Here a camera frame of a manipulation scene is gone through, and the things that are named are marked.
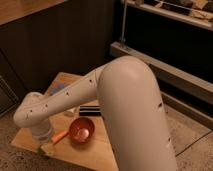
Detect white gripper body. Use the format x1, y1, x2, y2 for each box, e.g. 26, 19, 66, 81
30, 121, 53, 141

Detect orange pepper with green stem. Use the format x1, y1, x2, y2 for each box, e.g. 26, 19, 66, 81
38, 129, 70, 155

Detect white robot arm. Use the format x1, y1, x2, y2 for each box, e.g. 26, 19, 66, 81
13, 56, 178, 171

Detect red bowl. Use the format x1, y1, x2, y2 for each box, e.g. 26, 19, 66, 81
69, 117, 95, 143

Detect black white striped block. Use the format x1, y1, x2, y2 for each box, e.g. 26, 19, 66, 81
79, 106, 101, 116

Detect blue sponge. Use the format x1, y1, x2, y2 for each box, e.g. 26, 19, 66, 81
50, 83, 65, 95

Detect metal shelf rack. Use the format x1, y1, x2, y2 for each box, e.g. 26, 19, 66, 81
110, 0, 213, 130

